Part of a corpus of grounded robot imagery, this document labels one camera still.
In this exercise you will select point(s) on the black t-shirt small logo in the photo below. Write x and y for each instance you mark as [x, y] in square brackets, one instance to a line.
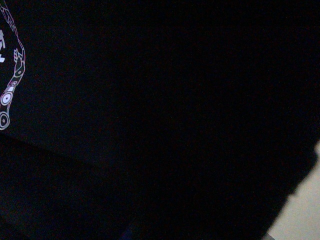
[180, 119]

